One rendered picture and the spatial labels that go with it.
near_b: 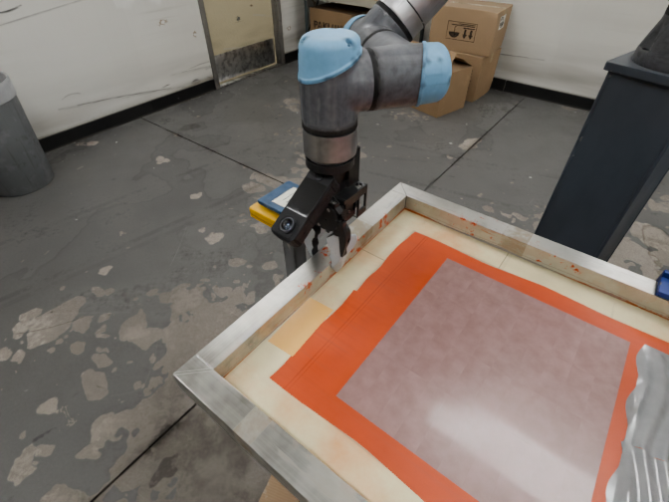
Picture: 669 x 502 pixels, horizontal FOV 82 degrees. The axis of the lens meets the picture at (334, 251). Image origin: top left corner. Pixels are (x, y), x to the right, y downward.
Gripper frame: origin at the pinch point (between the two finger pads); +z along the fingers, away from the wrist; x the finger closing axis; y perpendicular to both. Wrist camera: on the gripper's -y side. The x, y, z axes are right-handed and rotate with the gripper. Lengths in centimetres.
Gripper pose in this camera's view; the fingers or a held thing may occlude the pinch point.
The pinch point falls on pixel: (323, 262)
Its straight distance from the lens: 67.5
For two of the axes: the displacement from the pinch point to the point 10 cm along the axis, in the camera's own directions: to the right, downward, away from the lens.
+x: -7.9, -4.2, 4.5
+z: 0.0, 7.3, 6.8
